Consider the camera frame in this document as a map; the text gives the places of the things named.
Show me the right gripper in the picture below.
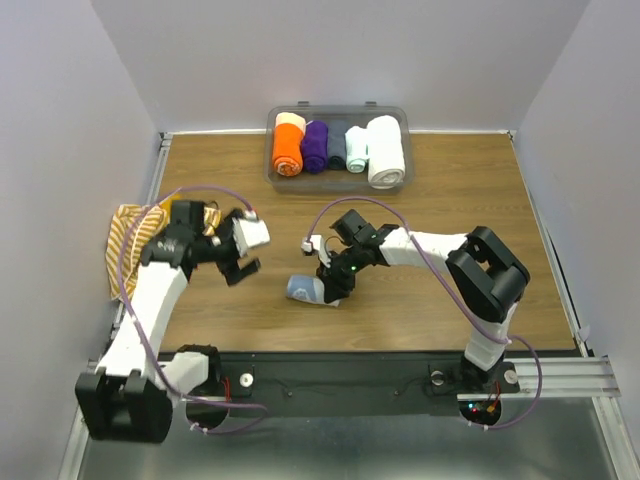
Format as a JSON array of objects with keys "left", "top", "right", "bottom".
[{"left": 316, "top": 244, "right": 366, "bottom": 305}]

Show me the light blue towel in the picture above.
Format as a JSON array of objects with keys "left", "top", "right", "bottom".
[{"left": 286, "top": 275, "right": 340, "bottom": 307}]

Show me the yellow striped towel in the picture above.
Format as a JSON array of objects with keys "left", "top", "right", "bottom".
[{"left": 103, "top": 199, "right": 224, "bottom": 303}]

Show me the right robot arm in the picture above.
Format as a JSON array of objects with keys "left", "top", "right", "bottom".
[{"left": 303, "top": 209, "right": 530, "bottom": 390}]

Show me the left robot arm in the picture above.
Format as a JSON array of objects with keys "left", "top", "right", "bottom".
[{"left": 75, "top": 200, "right": 270, "bottom": 444}]

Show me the clear plastic bin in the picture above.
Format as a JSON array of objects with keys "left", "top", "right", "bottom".
[{"left": 263, "top": 102, "right": 415, "bottom": 195}]

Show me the white rolled towel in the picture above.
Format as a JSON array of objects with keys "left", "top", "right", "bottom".
[{"left": 366, "top": 115, "right": 405, "bottom": 189}]

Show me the mint rolled towel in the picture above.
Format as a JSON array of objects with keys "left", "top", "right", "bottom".
[{"left": 345, "top": 126, "right": 369, "bottom": 173}]

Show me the orange rolled towel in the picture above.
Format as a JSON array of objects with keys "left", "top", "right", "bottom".
[{"left": 272, "top": 112, "right": 306, "bottom": 177}]

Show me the purple rolled towel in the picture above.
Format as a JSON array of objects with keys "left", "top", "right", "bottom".
[{"left": 300, "top": 120, "right": 328, "bottom": 174}]

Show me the dark grey rolled towel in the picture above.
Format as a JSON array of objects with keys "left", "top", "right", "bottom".
[{"left": 327, "top": 120, "right": 348, "bottom": 170}]

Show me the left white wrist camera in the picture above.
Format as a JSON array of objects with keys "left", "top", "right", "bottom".
[{"left": 232, "top": 211, "right": 271, "bottom": 257}]

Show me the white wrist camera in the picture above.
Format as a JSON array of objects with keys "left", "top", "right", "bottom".
[
  {"left": 232, "top": 211, "right": 271, "bottom": 257},
  {"left": 301, "top": 234, "right": 331, "bottom": 267}
]

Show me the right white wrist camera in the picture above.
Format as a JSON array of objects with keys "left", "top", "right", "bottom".
[{"left": 301, "top": 234, "right": 331, "bottom": 267}]

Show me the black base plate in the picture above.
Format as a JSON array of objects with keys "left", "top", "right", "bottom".
[{"left": 164, "top": 350, "right": 521, "bottom": 419}]

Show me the aluminium frame rail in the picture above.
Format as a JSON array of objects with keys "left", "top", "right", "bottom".
[{"left": 80, "top": 133, "right": 635, "bottom": 479}]

